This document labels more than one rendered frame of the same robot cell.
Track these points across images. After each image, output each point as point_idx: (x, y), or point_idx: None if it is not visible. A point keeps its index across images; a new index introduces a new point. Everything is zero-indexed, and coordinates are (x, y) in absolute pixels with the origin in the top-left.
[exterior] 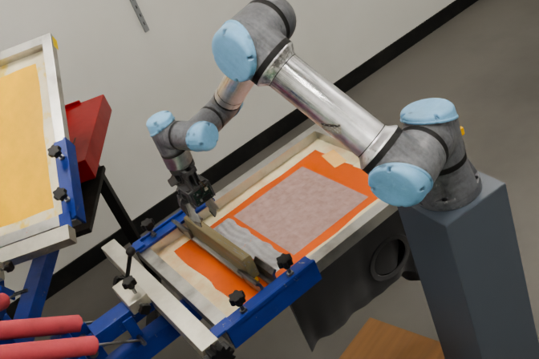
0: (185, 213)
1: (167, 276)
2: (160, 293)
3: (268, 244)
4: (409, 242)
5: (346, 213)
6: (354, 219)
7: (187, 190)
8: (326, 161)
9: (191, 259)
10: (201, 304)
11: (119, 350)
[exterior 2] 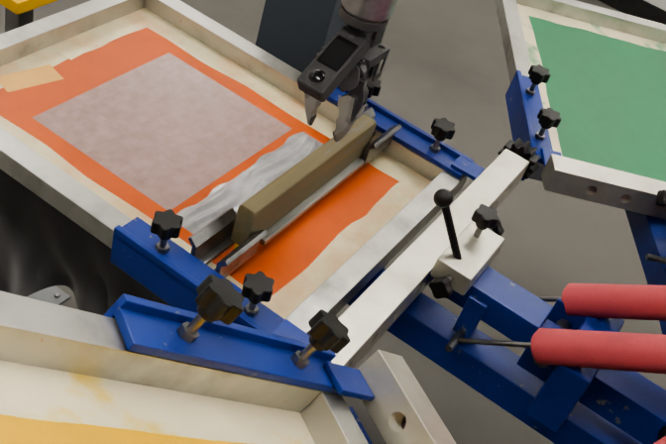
0: (355, 117)
1: (367, 267)
2: (445, 227)
3: (266, 156)
4: None
5: (204, 74)
6: (221, 69)
7: (378, 50)
8: (34, 87)
9: (291, 263)
10: (423, 205)
11: (494, 361)
